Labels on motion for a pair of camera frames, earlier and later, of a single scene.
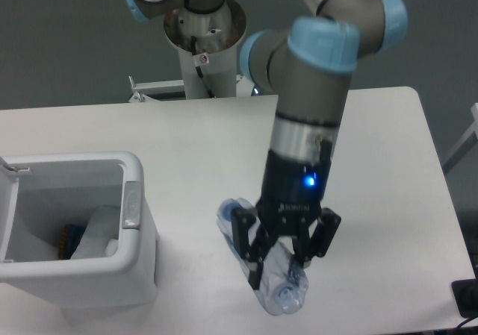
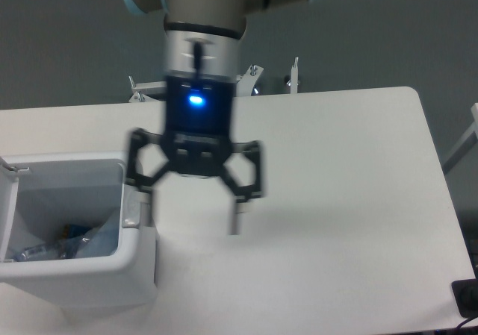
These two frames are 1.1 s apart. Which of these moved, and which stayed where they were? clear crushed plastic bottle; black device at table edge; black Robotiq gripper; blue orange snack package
Moved: black Robotiq gripper; clear crushed plastic bottle
Stayed: black device at table edge; blue orange snack package
